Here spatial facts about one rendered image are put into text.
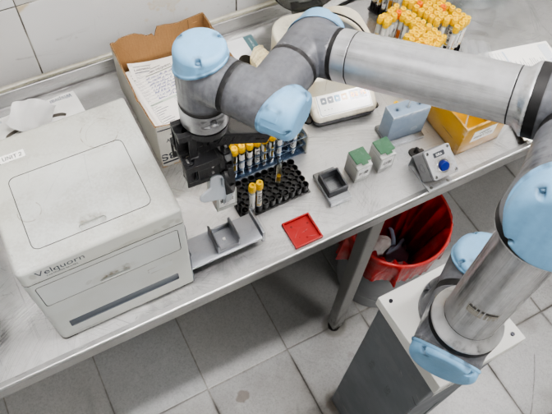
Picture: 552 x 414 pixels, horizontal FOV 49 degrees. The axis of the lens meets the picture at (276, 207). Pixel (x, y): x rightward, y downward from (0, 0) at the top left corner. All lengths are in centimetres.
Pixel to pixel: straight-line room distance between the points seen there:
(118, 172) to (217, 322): 119
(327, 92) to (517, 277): 83
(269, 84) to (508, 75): 29
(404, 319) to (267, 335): 98
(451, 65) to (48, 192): 67
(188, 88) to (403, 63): 28
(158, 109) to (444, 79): 82
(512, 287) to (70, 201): 69
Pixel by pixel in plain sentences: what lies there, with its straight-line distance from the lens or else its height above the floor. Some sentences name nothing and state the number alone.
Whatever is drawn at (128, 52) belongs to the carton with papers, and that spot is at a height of 98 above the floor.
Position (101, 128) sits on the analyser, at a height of 118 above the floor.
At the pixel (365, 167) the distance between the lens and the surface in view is 138.
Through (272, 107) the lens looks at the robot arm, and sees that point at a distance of 78.
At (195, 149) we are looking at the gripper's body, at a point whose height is 128.
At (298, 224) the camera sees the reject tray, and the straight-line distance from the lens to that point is 134.
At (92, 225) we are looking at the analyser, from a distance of 102.
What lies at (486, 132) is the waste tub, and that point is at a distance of 153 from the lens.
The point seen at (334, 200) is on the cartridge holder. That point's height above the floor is 89.
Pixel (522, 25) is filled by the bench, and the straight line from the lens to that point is 192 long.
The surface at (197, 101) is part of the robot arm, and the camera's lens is 84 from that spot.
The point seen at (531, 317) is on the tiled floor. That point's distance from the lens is 241.
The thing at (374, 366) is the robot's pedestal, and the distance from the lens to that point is 155.
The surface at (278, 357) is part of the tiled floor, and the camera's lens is 213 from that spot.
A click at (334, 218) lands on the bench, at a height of 88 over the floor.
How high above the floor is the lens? 204
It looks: 59 degrees down
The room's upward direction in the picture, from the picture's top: 5 degrees clockwise
